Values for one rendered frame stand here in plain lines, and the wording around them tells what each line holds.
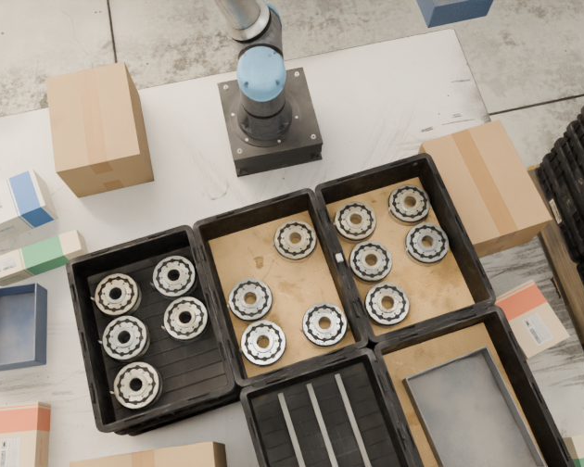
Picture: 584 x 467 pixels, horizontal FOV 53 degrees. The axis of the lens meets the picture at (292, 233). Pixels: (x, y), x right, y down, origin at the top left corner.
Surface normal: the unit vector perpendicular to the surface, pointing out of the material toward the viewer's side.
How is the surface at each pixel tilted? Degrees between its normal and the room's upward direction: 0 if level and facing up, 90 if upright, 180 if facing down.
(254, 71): 9
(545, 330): 0
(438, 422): 0
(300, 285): 0
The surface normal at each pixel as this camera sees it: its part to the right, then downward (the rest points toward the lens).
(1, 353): -0.02, -0.37
